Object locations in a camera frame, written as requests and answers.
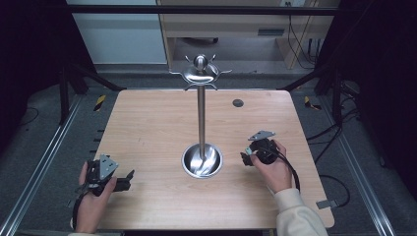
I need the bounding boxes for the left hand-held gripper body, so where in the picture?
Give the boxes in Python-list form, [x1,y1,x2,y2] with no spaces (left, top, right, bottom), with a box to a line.
[86,153,120,198]

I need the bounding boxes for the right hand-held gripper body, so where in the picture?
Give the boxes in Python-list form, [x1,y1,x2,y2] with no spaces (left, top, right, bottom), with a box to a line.
[247,130,280,166]

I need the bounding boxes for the person's right hand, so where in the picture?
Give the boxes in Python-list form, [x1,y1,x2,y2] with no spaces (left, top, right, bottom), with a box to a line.
[250,140,293,195]

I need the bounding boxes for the person's left hand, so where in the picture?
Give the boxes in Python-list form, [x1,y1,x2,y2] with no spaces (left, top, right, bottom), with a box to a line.
[75,161,118,235]

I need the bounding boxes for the steel cup stand with hooks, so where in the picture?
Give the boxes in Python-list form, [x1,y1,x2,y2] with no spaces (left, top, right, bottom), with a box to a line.
[168,53,233,180]

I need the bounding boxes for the yellow black striped tape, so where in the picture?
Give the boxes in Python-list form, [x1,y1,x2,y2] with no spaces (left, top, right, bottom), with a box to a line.
[303,95,323,111]
[93,94,107,112]

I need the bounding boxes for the grey tape strip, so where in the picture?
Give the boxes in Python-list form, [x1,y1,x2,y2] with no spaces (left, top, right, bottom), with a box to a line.
[315,199,339,210]

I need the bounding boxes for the light wooden desk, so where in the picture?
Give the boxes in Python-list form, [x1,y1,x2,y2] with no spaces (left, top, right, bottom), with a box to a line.
[156,0,340,71]

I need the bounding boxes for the white cabinet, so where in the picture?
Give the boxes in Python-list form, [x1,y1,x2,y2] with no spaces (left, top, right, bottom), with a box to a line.
[66,0,168,65]

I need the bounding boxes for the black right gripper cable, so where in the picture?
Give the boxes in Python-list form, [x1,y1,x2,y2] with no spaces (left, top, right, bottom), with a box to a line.
[267,147,301,193]

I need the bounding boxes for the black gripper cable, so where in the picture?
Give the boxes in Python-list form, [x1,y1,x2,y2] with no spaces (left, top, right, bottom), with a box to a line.
[267,147,301,193]
[71,189,90,230]

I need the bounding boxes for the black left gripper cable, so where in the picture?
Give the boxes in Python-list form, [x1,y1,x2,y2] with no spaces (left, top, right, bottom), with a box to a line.
[71,189,90,230]

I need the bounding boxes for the aluminium floor rail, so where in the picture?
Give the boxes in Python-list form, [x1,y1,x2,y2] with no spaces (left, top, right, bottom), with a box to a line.
[318,94,398,236]
[0,93,84,236]

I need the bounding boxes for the black frame strut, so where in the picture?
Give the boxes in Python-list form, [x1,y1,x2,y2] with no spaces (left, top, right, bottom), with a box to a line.
[276,62,344,128]
[58,62,128,126]

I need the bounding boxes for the looped black floor cable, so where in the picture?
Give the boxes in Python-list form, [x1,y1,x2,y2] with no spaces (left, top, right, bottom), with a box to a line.
[319,174,351,208]

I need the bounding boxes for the black hanging cables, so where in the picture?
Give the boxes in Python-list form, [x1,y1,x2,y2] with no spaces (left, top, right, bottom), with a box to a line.
[286,1,321,71]

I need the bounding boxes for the black frame crossbar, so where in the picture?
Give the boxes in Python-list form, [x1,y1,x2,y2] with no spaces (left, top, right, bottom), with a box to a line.
[65,4,340,17]

